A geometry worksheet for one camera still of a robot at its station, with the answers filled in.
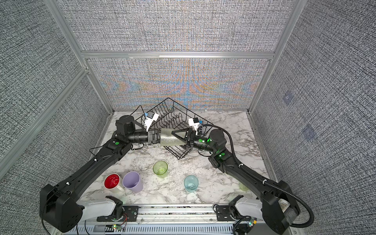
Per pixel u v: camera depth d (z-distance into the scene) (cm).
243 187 79
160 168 88
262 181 44
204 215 75
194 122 65
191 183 83
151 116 63
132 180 79
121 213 71
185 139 58
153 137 60
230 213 65
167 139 60
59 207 39
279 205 40
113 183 82
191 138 59
